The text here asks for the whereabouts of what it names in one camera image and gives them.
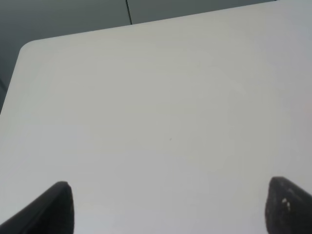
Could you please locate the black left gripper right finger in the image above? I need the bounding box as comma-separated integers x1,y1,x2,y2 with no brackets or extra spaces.
265,176,312,234

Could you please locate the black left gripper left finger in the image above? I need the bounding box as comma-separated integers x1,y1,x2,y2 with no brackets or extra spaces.
0,181,75,234

